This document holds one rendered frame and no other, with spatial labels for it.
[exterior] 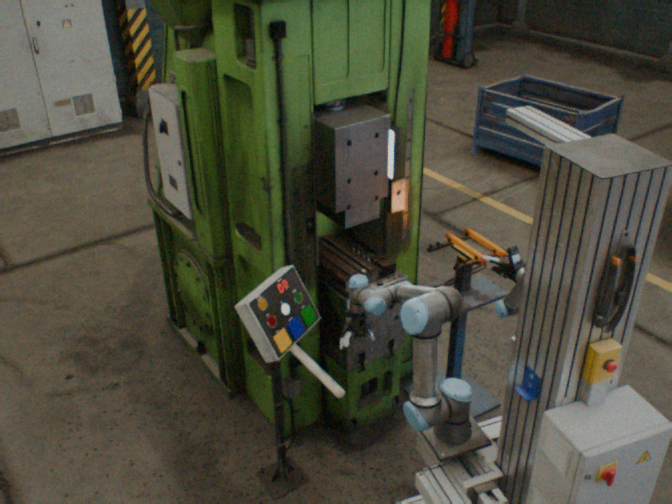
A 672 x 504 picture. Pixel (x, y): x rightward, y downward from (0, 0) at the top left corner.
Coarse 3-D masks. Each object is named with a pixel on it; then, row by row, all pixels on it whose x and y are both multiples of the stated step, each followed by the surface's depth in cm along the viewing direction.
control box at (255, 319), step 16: (288, 272) 295; (256, 288) 289; (272, 288) 286; (288, 288) 293; (304, 288) 301; (240, 304) 276; (256, 304) 277; (272, 304) 284; (288, 304) 291; (304, 304) 298; (256, 320) 275; (288, 320) 289; (256, 336) 280; (272, 336) 280; (272, 352) 279
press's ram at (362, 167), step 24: (336, 120) 293; (360, 120) 292; (384, 120) 298; (336, 144) 288; (360, 144) 295; (384, 144) 304; (336, 168) 293; (360, 168) 301; (384, 168) 310; (336, 192) 299; (360, 192) 307; (384, 192) 316
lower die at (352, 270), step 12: (336, 240) 359; (324, 252) 348; (336, 252) 346; (348, 252) 348; (324, 264) 340; (336, 264) 338; (348, 264) 338; (348, 276) 330; (372, 276) 336; (348, 288) 329
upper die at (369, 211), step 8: (376, 200) 315; (320, 208) 325; (352, 208) 309; (360, 208) 312; (368, 208) 314; (376, 208) 318; (328, 216) 321; (336, 216) 314; (344, 216) 309; (352, 216) 311; (360, 216) 314; (368, 216) 317; (376, 216) 320; (344, 224) 311; (352, 224) 313
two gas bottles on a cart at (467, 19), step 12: (456, 0) 958; (468, 0) 939; (456, 12) 975; (468, 12) 958; (444, 24) 996; (456, 24) 984; (468, 24) 966; (444, 36) 1001; (456, 36) 979; (468, 36) 975; (444, 48) 1008; (456, 48) 1000; (468, 48) 984; (456, 60) 1008; (468, 60) 983
